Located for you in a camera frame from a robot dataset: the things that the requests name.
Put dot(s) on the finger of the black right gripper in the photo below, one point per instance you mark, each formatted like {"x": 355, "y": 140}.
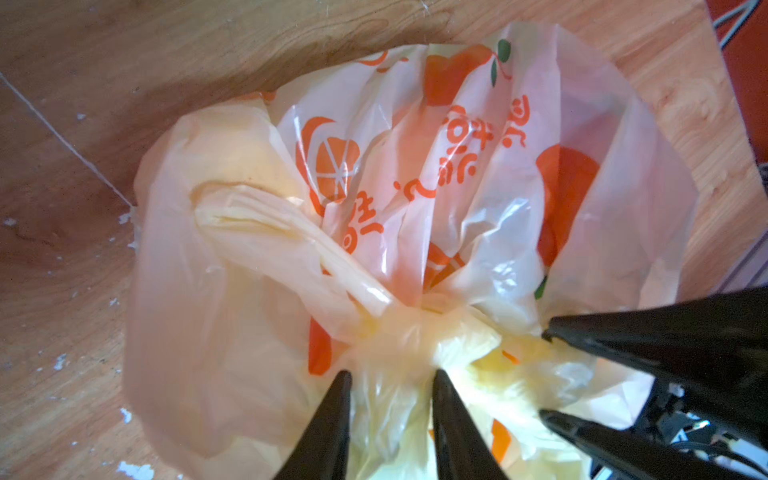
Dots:
{"x": 715, "y": 348}
{"x": 631, "y": 455}

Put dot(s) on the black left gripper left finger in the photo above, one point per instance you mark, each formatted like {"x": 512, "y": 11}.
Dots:
{"x": 322, "y": 451}

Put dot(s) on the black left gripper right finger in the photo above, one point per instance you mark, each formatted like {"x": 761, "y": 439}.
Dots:
{"x": 461, "y": 452}

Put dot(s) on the orange printed plastic bag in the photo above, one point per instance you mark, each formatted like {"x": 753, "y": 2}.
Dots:
{"x": 427, "y": 207}

